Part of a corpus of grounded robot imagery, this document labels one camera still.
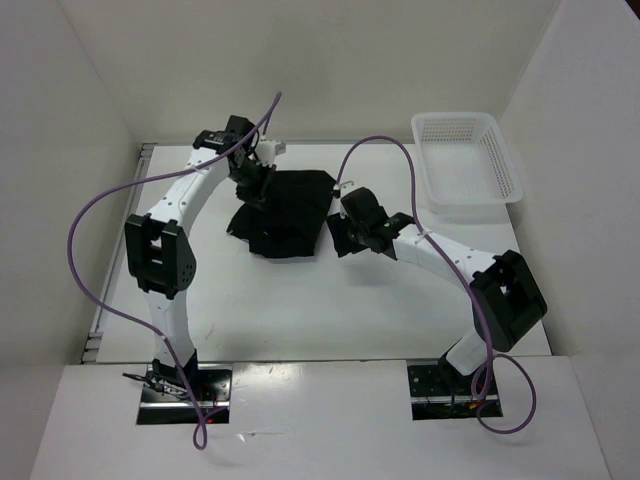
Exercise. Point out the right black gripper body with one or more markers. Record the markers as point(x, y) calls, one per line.
point(358, 231)

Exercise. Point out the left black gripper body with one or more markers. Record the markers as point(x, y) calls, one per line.
point(252, 180)

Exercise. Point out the black shorts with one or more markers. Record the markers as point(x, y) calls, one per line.
point(282, 216)

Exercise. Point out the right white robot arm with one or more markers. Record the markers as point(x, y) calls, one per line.
point(506, 300)

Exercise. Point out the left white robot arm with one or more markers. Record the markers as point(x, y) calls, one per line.
point(159, 255)

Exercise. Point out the white perforated plastic basket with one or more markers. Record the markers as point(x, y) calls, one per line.
point(465, 161)

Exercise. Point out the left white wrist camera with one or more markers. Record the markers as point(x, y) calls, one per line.
point(267, 151)

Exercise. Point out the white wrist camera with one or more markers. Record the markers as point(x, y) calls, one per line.
point(342, 189)
point(267, 151)

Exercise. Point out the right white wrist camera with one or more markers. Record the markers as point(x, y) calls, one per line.
point(342, 189)

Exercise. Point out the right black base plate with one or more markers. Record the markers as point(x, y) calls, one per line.
point(439, 394)

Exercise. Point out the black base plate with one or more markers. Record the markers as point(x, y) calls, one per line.
point(439, 394)
point(163, 403)

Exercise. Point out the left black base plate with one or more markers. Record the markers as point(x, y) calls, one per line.
point(163, 403)

